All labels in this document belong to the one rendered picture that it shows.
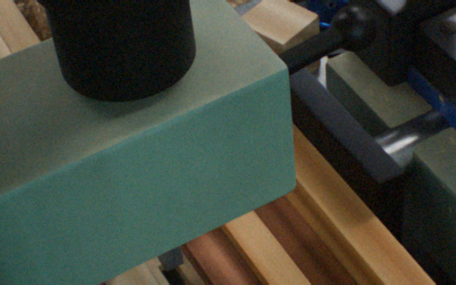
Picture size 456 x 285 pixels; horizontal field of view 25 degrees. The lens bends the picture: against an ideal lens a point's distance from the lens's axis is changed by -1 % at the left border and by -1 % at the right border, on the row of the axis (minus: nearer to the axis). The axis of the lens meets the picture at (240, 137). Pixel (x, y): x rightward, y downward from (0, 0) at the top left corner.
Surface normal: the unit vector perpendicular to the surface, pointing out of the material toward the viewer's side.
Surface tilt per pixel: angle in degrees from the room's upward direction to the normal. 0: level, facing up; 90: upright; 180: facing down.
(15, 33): 0
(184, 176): 90
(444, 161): 0
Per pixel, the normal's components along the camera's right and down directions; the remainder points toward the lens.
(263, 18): -0.08, -0.70
